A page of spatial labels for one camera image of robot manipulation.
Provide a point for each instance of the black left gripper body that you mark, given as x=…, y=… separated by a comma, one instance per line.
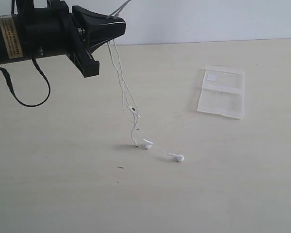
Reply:
x=51, y=31

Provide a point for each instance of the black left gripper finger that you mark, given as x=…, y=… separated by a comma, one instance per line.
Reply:
x=98, y=28

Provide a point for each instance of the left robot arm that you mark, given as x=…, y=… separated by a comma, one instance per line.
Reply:
x=12, y=35

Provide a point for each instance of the clear plastic storage case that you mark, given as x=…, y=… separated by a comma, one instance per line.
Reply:
x=222, y=92

